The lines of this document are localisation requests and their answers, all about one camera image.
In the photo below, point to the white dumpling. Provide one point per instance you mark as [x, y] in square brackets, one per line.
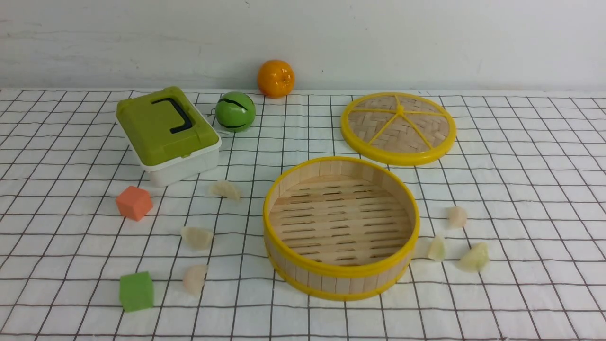
[197, 238]
[437, 249]
[226, 189]

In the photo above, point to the pinkish dumpling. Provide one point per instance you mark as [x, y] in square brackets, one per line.
[457, 217]
[194, 279]

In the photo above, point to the greenish dumpling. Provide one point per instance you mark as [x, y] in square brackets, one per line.
[476, 259]

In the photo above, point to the bamboo steamer tray yellow rim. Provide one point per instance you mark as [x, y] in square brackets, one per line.
[340, 228]

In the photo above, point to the bamboo steamer lid yellow rim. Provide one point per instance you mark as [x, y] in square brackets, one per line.
[398, 128]

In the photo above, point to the green toy ball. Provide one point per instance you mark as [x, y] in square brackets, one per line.
[235, 111]

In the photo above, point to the orange toy fruit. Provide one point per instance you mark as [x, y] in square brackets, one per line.
[276, 79]

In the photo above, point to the green lid white box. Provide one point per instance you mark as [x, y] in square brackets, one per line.
[171, 139]

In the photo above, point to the orange foam cube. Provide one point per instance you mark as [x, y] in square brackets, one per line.
[134, 203]

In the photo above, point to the green foam cube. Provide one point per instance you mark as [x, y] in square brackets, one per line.
[136, 292]

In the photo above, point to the white checkered tablecloth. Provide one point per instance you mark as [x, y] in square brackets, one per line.
[529, 169]

